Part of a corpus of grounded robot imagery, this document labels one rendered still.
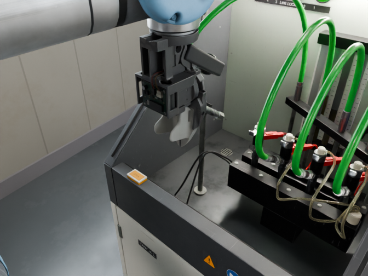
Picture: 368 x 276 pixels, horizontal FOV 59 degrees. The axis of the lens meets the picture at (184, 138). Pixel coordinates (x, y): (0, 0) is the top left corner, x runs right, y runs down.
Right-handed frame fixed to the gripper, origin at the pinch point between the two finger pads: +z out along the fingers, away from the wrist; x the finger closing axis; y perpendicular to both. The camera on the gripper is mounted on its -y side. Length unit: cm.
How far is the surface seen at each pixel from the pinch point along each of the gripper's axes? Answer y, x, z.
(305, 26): -46.0, -0.9, -10.7
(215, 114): -23.5, -10.5, 9.1
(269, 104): -14.8, 8.3, -4.0
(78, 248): -9, -89, 121
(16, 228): 8, -130, 121
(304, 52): -47.8, -0.3, -3.4
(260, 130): -13.1, 8.3, 0.9
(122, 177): -3.0, -26.0, 26.9
